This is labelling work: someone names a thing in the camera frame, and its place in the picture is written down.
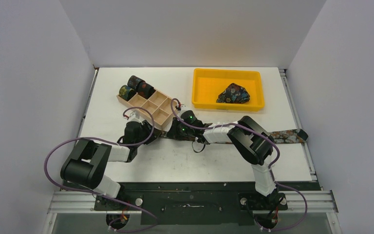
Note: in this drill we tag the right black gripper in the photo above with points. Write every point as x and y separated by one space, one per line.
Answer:
173 133

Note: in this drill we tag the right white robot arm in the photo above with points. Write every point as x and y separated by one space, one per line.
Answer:
253 142

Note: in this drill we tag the orange grey floral tie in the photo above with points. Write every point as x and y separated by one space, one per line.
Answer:
279 137

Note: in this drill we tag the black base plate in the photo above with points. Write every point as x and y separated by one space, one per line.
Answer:
205 203

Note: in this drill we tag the red patterned rolled tie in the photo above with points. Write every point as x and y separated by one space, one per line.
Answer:
145 90

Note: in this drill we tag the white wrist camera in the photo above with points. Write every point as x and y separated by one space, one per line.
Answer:
135 117
180 108

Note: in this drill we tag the wooden compartment tray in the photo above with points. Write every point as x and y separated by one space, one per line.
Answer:
158 104

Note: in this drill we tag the dark floral folded tie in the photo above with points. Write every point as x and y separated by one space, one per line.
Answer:
233 94

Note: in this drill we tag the yellow plastic bin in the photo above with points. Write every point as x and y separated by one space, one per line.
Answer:
209 83

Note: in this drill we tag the dark rolled tie rear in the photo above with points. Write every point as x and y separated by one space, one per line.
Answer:
134 82

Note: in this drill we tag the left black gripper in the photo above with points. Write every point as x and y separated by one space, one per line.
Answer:
146 127

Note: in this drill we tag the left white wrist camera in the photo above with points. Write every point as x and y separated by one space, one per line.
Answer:
135 117

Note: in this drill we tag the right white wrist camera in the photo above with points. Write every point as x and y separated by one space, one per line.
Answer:
180 108

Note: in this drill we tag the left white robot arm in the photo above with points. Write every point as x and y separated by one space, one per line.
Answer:
86 164

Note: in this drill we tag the aluminium frame rail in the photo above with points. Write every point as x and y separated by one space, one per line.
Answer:
66 202

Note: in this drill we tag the yellow floral rolled tie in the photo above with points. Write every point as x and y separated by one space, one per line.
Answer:
126 93

